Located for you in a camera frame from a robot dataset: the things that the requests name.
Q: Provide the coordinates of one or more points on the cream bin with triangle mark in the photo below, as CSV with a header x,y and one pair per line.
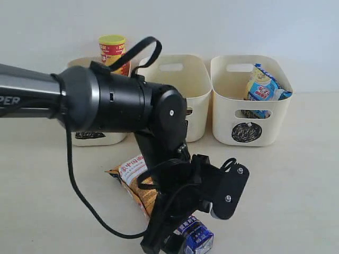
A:
x,y
90,138

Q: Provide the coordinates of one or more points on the cream bin with circle mark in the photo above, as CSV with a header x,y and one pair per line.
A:
x,y
240,122

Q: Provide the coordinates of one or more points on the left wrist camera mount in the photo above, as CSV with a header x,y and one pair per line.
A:
x,y
229,187

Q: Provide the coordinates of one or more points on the yellow Lays chips can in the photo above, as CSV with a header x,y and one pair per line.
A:
x,y
112,48

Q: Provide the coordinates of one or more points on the cream bin with square mark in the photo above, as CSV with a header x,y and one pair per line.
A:
x,y
188,74

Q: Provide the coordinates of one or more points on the blue instant noodle packet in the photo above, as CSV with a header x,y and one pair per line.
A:
x,y
262,86

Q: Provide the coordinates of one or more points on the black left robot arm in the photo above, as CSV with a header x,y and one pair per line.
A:
x,y
95,99

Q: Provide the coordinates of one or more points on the blue white milk carton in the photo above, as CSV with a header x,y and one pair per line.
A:
x,y
197,238

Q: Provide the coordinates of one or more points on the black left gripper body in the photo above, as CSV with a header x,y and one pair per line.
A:
x,y
179,187

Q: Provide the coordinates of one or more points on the orange instant noodle packet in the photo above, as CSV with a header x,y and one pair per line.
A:
x,y
127,174

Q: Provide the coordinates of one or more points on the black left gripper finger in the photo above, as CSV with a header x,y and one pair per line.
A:
x,y
174,244
159,228

